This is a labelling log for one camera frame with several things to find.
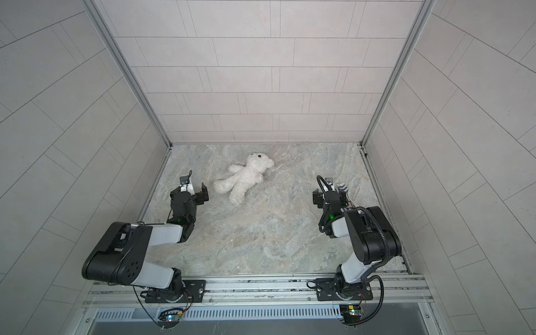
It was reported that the white teddy bear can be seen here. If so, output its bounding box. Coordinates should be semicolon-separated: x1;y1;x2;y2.
213;153;274;205

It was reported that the blue white striped sweater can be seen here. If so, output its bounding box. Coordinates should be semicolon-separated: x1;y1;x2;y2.
337;183;349;193

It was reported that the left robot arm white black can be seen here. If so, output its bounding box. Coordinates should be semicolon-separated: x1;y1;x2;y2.
82;176;209;304

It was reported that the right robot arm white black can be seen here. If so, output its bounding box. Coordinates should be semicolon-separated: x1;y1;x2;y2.
312;184;402;300

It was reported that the left green circuit board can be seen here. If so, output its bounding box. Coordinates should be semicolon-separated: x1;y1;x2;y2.
159;307;185;322

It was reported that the green circuit board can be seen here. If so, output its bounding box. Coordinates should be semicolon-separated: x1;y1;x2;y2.
159;307;185;322
339;304;364;325

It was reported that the right green circuit board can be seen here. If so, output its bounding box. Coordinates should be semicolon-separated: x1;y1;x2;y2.
339;304;364;325

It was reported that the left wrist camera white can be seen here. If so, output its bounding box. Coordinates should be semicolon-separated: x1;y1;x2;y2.
180;170;195;195

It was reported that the black corrugated cable conduit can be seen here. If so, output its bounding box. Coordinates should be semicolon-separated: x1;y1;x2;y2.
315;174;392;327

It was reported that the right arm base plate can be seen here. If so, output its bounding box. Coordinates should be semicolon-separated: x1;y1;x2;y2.
307;278;374;302

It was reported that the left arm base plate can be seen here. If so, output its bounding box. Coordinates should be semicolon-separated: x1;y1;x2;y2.
140;280;207;304

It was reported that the aluminium mounting rail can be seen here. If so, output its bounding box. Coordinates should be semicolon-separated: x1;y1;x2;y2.
83;274;434;308

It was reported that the left corner aluminium post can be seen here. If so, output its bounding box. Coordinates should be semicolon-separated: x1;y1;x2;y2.
81;0;173;148

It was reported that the corner aluminium post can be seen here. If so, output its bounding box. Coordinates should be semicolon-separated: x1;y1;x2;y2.
81;0;173;148
360;0;435;148

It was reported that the right corner aluminium post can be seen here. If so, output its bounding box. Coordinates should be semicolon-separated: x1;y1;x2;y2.
360;0;435;148

